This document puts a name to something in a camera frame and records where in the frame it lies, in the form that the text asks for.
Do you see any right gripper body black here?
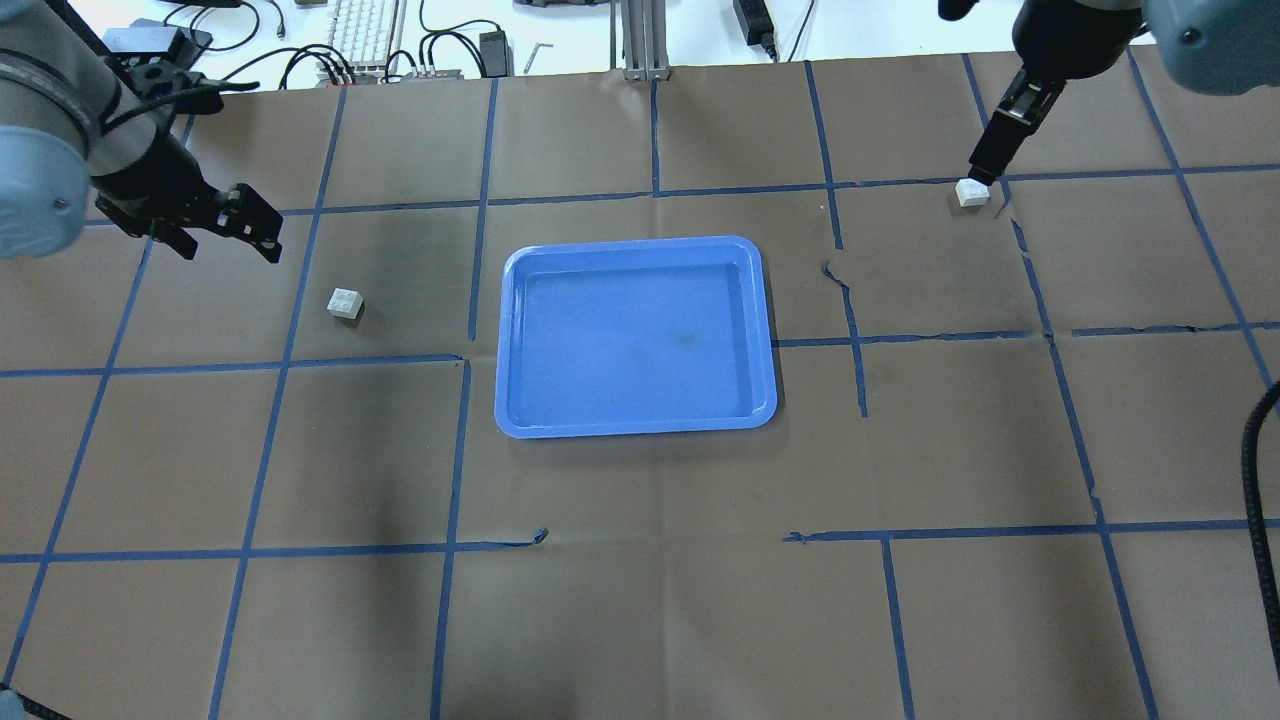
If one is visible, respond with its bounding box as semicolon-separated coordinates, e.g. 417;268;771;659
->
1010;1;1143;97

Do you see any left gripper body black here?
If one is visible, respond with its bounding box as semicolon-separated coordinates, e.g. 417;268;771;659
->
95;160;241;243

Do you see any white block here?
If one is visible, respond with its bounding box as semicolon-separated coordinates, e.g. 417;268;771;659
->
326;287;365;322
954;177;991;209

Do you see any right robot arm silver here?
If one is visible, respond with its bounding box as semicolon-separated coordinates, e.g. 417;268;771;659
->
966;1;1279;186

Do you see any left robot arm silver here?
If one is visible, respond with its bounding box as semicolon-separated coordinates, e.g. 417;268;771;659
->
1;1;283;264

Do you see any blue plastic tray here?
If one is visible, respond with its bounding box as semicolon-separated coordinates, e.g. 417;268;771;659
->
493;234;780;439

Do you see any white keyboard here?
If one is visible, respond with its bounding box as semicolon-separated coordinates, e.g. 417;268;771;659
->
323;1;408;76

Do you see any black power adapter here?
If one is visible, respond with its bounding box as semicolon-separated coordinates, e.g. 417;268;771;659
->
731;0;776;54

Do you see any brown paper table cover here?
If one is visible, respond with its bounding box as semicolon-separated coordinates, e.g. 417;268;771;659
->
3;47;1277;719

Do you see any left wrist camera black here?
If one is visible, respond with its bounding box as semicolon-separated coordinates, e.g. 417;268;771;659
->
125;60;225;117

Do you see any aluminium frame post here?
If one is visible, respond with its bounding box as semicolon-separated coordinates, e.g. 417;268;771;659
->
614;1;671;81

